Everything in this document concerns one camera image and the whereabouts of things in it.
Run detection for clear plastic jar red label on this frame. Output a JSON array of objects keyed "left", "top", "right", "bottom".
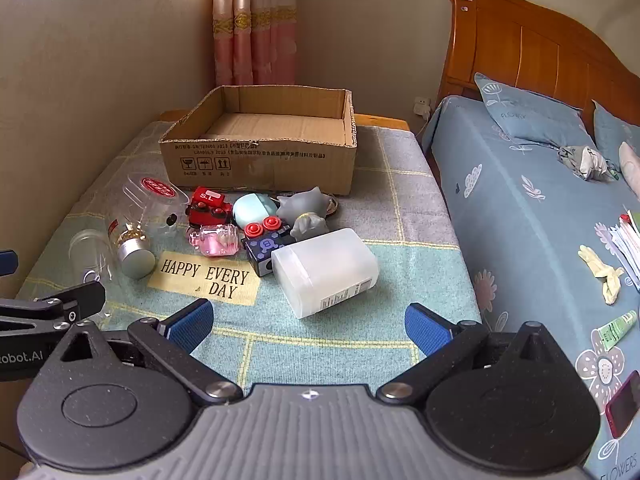
[{"left": 122, "top": 172, "right": 193, "bottom": 238}]

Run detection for white plastic bottle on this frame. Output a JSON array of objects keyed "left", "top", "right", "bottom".
[{"left": 271, "top": 227, "right": 379, "bottom": 320}]

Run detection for pink glass bottle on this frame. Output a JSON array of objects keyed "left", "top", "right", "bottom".
[{"left": 187, "top": 224, "right": 240, "bottom": 260}]

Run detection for brown cardboard box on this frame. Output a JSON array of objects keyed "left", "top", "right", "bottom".
[{"left": 159, "top": 85, "right": 359, "bottom": 197}]

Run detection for blue floral bedsheet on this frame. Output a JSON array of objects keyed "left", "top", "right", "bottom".
[{"left": 420, "top": 95, "right": 640, "bottom": 480}]

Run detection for pink patterned curtain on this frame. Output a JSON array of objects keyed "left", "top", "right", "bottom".
[{"left": 212, "top": 0, "right": 298, "bottom": 88}]

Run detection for wooden bed headboard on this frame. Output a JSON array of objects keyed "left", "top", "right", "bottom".
[{"left": 436, "top": 0, "right": 640, "bottom": 126}]

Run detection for clear glass cup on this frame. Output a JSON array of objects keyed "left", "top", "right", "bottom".
[{"left": 69, "top": 229, "right": 118, "bottom": 286}]

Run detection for red toy car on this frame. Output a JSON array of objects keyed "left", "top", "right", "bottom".
[{"left": 186, "top": 187, "right": 235, "bottom": 228}]

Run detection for grey elephant toy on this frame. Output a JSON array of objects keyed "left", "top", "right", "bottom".
[{"left": 276, "top": 186, "right": 333, "bottom": 247}]

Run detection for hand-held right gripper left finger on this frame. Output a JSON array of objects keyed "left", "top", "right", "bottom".
[{"left": 49, "top": 298, "right": 245, "bottom": 407}]

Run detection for red phone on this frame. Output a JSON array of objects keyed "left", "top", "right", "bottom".
[{"left": 605, "top": 371, "right": 640, "bottom": 440}]

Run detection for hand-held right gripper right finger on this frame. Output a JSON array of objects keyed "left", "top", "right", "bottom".
[{"left": 376, "top": 302, "right": 577, "bottom": 406}]

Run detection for small bottle silver cap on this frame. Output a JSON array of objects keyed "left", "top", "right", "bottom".
[{"left": 107, "top": 219, "right": 157, "bottom": 280}]

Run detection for wooden table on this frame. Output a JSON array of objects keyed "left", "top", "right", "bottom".
[{"left": 160, "top": 110, "right": 412, "bottom": 133}]

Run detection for grey crumpled cloth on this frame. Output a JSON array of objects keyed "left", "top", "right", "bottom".
[{"left": 557, "top": 144, "right": 621, "bottom": 182}]

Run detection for pale yellow rubber glove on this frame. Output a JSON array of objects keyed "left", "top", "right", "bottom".
[{"left": 578, "top": 245, "right": 626, "bottom": 305}]

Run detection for pale pink cloth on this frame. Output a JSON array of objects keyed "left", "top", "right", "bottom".
[{"left": 618, "top": 141, "right": 640, "bottom": 191}]

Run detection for blue floral pillow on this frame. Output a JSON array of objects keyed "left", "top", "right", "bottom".
[
  {"left": 592, "top": 100, "right": 640, "bottom": 173},
  {"left": 474, "top": 72, "right": 596, "bottom": 150}
]

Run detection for green tube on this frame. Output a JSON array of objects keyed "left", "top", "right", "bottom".
[{"left": 596, "top": 310, "right": 640, "bottom": 352}]

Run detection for printed checked blanket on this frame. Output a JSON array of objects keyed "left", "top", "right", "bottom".
[{"left": 15, "top": 121, "right": 483, "bottom": 396}]

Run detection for stack of papers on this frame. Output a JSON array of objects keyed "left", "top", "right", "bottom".
[{"left": 607, "top": 210, "right": 640, "bottom": 291}]

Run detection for black toy cube red wheels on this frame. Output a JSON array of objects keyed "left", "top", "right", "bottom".
[{"left": 242, "top": 217, "right": 293, "bottom": 277}]

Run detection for mint green round case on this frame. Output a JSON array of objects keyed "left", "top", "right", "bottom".
[{"left": 232, "top": 193, "right": 281, "bottom": 228}]

